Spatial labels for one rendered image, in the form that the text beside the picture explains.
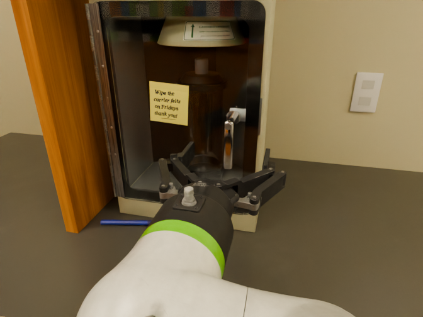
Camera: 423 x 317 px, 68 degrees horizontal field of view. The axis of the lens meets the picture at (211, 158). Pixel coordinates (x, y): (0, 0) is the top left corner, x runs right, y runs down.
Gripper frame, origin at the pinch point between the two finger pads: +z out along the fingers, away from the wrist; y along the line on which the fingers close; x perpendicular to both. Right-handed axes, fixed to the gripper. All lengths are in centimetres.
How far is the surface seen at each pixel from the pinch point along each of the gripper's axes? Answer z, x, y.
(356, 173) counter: 40, 20, -32
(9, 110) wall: 49, 13, 97
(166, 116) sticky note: 4.4, -4.8, 12.9
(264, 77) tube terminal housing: 5.6, -12.7, -5.0
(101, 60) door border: 4.4, -14.5, 25.0
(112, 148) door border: 4.4, 3.1, 25.3
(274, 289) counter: -8.7, 20.5, -10.3
